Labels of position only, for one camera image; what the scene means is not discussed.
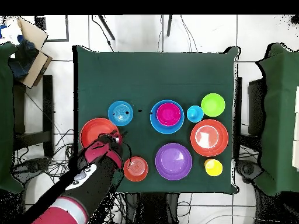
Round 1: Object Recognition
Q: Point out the pink bowl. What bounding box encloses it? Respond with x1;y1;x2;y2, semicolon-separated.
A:
155;102;182;127

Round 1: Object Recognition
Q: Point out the large orange bowl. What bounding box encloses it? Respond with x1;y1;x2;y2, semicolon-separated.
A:
79;117;123;150
190;119;229;158

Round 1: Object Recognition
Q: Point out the large blue bowl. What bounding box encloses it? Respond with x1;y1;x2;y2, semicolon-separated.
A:
149;99;185;135

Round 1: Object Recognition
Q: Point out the small blue bowl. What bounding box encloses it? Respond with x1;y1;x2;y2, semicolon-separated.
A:
107;100;134;127

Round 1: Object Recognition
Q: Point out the purple bowl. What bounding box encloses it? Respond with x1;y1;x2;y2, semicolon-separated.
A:
155;142;193;181

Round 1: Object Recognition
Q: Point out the blue cup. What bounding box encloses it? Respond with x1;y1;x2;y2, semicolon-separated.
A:
186;105;204;123

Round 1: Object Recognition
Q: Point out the dark green tablecloth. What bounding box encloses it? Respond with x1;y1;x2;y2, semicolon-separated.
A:
72;45;241;194

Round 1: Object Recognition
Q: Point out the small orange bowl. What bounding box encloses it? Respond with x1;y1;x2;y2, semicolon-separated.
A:
123;156;149;182

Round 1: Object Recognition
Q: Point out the green bowl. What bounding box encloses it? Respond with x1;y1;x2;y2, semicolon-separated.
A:
200;93;226;117

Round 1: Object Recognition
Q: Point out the yellow cup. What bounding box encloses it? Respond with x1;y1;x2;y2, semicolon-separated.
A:
204;159;224;177

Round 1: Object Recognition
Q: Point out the black tripod leg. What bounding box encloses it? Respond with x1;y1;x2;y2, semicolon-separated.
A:
98;15;116;41
166;15;173;37

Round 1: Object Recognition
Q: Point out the black stool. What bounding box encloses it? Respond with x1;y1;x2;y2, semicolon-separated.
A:
12;75;55;159

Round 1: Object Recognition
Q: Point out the black stand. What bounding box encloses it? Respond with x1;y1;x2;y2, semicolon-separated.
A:
247;78;267;136

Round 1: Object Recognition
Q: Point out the cardboard box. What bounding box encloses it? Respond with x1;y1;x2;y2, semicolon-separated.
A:
9;17;53;89

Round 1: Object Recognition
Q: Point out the green cloth covered table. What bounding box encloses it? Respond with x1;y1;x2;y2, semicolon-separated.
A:
254;43;299;197
0;43;24;194

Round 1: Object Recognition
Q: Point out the blue cloth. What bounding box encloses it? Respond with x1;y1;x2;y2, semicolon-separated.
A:
8;38;39;80

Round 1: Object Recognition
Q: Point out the tangle of black cables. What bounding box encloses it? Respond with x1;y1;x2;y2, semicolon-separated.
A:
11;128;128;224

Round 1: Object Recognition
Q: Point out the grey pedestal foot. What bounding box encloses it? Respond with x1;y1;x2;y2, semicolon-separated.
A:
235;159;265;183
11;157;51;185

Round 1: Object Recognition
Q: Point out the dark grey frame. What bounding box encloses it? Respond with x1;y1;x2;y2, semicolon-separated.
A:
34;15;70;43

